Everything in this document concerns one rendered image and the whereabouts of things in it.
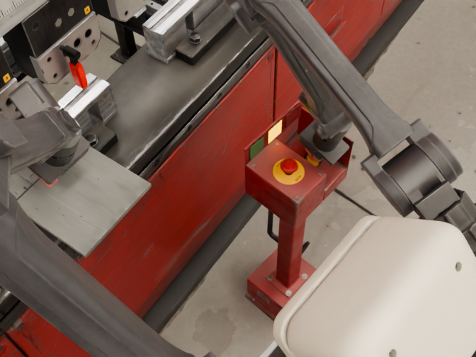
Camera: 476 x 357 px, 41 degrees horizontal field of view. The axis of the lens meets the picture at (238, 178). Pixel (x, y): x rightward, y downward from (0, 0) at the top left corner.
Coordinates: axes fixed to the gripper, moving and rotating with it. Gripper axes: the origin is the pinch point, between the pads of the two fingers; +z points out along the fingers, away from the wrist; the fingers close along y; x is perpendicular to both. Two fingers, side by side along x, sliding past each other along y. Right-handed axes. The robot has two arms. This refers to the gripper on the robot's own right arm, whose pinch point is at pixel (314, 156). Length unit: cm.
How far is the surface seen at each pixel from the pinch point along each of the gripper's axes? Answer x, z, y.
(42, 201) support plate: 56, -21, 27
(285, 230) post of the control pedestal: 8.6, 25.9, -6.6
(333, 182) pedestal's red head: 1.1, 0.6, -7.7
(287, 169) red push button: 11.2, -8.0, 1.3
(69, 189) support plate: 51, -22, 25
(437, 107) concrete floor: -94, 74, -14
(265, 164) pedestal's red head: 11.9, -3.6, 6.0
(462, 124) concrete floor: -93, 71, -26
